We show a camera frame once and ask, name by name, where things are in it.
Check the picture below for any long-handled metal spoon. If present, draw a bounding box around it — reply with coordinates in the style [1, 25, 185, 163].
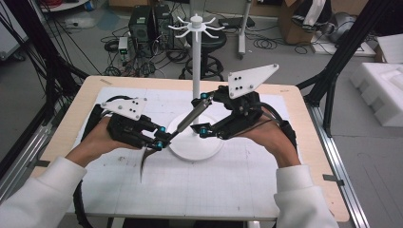
[139, 96, 214, 184]

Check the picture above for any round white table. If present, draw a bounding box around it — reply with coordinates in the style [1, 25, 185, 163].
[38, 0, 92, 13]

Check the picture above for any black round stool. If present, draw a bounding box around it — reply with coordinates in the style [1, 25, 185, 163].
[178, 28, 229, 82]

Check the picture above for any black metal frame with cables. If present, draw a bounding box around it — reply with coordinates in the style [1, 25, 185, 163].
[0, 0, 90, 180]

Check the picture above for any black metal frame stand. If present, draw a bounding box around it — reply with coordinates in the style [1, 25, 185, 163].
[297, 0, 395, 138]

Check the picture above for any black computer tower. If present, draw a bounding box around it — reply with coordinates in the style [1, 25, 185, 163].
[153, 3, 176, 50]
[127, 5, 155, 59]

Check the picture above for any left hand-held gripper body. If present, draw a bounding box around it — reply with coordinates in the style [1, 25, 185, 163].
[100, 96, 160, 150]

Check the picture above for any white rack stand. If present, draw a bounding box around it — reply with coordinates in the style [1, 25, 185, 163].
[165, 13, 226, 162]

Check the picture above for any white stand pole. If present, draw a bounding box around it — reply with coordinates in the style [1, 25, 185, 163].
[237, 0, 254, 60]

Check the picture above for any white grid mat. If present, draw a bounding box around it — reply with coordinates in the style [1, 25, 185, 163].
[65, 86, 302, 221]

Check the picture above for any coiled black cable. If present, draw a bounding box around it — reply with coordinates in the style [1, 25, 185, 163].
[252, 37, 279, 50]

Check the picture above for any aluminium rail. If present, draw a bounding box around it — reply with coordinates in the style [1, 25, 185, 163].
[304, 104, 371, 228]
[0, 123, 53, 203]

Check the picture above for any dark striped cloth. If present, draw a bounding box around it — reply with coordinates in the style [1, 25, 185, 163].
[291, 0, 334, 33]

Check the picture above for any small silver electronics box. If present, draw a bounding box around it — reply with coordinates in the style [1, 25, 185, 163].
[117, 36, 129, 55]

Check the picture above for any flat black device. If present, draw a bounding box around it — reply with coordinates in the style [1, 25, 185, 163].
[218, 15, 257, 29]

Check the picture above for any person's left hand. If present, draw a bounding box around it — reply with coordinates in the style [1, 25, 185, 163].
[65, 115, 144, 169]

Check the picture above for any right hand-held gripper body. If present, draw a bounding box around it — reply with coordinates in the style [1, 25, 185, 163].
[213, 63, 280, 141]

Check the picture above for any white foam block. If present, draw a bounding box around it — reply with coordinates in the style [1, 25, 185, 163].
[376, 33, 403, 65]

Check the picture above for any grey rounded appliance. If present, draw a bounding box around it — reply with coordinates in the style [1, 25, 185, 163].
[327, 11, 358, 44]

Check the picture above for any tangle of black floor cables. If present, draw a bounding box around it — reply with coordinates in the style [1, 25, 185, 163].
[100, 25, 193, 79]

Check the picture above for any grey tape strip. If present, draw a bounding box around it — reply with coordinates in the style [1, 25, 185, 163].
[321, 173, 346, 187]

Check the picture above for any large white foam packing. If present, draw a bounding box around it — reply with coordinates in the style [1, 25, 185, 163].
[349, 62, 403, 128]

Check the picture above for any person's right hand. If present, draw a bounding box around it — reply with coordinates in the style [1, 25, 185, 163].
[235, 113, 302, 169]

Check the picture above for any brown cardboard box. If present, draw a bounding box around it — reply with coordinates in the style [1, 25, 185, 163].
[278, 0, 318, 46]

